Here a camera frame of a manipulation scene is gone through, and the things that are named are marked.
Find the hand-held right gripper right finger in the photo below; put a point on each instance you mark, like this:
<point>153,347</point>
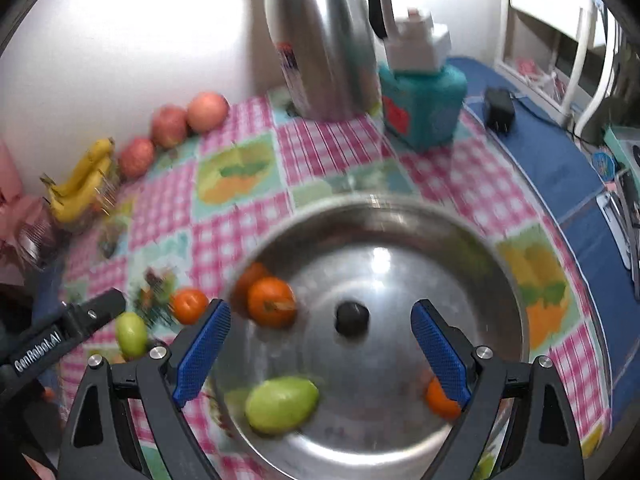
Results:
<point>440,355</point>

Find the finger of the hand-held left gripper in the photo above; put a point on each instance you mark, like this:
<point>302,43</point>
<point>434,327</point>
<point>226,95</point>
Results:
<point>97,310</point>

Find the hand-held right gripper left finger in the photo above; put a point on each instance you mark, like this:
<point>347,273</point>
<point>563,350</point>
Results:
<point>202,350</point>

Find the green oval fruit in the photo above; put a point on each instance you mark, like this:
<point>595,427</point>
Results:
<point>282,405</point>
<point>131,335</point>

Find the orange tangerine with stem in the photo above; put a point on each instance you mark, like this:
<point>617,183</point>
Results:
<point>270,305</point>

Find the dark purple fruit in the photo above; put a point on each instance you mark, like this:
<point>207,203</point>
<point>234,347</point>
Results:
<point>352,317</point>

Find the stainless steel bowl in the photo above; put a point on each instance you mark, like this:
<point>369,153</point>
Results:
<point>380,260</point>

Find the yellow banana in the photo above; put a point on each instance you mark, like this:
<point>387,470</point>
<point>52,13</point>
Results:
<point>80,200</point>
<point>87,165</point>

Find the clear plastic fruit container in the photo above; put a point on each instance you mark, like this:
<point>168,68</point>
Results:
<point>106,195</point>

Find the pink flower bouquet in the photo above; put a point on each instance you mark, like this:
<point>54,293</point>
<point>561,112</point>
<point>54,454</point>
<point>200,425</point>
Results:
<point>25,220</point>

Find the pink plaid fruit-print tablecloth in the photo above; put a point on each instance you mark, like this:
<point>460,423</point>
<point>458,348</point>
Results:
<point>240,220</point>

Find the red apple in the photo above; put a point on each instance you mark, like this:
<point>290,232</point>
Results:
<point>170,126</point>
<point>207,111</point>
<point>136,157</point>

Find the blue tablecloth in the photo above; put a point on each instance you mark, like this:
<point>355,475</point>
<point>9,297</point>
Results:
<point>550,170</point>

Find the round blue sticker item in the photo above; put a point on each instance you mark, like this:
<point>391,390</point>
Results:
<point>602,165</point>

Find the teal box with red label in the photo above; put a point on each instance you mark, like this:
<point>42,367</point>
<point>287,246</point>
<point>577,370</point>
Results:
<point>425,105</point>

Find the black power adapter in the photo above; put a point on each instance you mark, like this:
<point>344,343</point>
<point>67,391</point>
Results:
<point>499,110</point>

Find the white plug box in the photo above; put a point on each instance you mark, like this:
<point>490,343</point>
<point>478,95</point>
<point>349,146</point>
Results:
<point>415,45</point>

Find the stainless steel thermos jug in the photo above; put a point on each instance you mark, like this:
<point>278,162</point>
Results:
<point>325,50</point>

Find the white shelf rack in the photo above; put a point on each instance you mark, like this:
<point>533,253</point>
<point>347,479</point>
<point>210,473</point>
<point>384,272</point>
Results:
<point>585,60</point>

